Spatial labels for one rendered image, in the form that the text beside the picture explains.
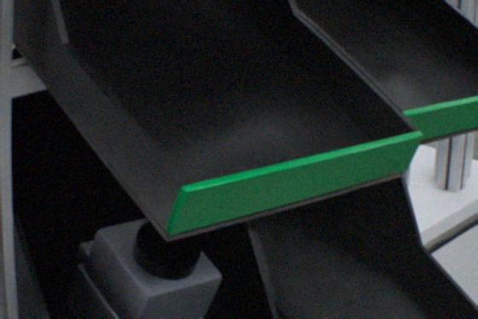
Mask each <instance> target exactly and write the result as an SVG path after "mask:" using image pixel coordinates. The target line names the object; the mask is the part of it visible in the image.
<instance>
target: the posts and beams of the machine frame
mask: <svg viewBox="0 0 478 319"><path fill-rule="evenodd" d="M450 2H451V3H452V4H453V5H454V6H455V7H457V8H458V9H460V10H461V11H462V12H463V13H465V14H466V15H467V16H468V17H469V18H470V19H471V20H472V21H473V22H475V23H476V24H477V26H478V0H450ZM470 135H471V133H466V134H463V135H460V136H455V137H452V138H448V139H445V140H441V146H440V161H439V170H438V185H437V188H438V189H445V188H448V190H449V191H452V192H454V193H457V191H459V190H460V189H464V188H465V183H466V177H467V170H468V162H469V141H470Z"/></svg>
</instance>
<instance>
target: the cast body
mask: <svg viewBox="0 0 478 319"><path fill-rule="evenodd" d="M73 271H74V273H75V275H74V278H73V281H72V284H71V289H70V292H69V294H68V297H67V304H68V306H69V307H70V309H71V310H72V312H73V314H74V315H75V316H76V317H77V318H78V319H204V318H203V317H202V316H204V315H205V314H206V311H207V310H208V308H209V306H210V304H211V302H212V300H213V296H214V294H215V293H216V291H217V288H218V286H219V283H221V281H222V275H221V273H220V272H219V271H218V270H217V269H216V268H215V266H214V265H213V264H212V263H211V261H210V260H209V259H208V258H207V257H206V256H205V255H204V253H203V251H202V250H201V246H200V244H199V241H198V240H197V238H196V237H195V236H193V235H190V236H186V237H184V238H179V239H176V240H172V241H169V242H167V241H166V240H165V239H164V237H163V236H162V235H161V234H160V232H159V231H157V230H156V228H155V226H154V225H153V224H152V223H151V222H150V221H149V219H148V218H146V219H142V220H138V221H134V222H130V223H123V224H120V225H116V226H113V227H108V228H105V229H100V230H99V231H98V232H97V233H96V237H95V240H93V241H88V242H85V243H82V244H80V246H79V250H78V253H77V256H76V258H75V261H74V264H73Z"/></svg>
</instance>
